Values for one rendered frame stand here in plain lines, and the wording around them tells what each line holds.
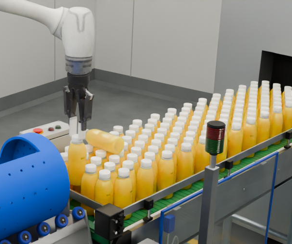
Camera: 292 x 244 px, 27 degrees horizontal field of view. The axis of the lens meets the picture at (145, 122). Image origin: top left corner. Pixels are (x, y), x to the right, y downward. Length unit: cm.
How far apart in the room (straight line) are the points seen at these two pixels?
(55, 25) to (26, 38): 396
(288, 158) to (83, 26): 136
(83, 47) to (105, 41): 489
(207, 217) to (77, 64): 69
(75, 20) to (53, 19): 16
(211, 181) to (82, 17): 70
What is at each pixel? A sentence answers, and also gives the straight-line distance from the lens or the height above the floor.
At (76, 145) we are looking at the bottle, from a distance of 211.
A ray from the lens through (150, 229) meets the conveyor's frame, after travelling 216.
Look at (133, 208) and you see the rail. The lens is 208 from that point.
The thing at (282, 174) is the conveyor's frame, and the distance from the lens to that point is 294.
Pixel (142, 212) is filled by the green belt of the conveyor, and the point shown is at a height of 90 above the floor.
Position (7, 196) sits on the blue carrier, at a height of 114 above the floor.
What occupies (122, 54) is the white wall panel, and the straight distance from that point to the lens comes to 676.
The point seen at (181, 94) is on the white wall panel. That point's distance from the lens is 645.
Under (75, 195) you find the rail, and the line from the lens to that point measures 215.
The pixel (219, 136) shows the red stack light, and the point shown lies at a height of 122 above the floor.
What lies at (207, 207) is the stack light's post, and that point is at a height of 95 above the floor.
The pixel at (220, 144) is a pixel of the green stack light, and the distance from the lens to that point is 204.
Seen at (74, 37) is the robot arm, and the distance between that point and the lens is 197.
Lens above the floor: 193
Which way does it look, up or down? 20 degrees down
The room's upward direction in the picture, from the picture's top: 3 degrees clockwise
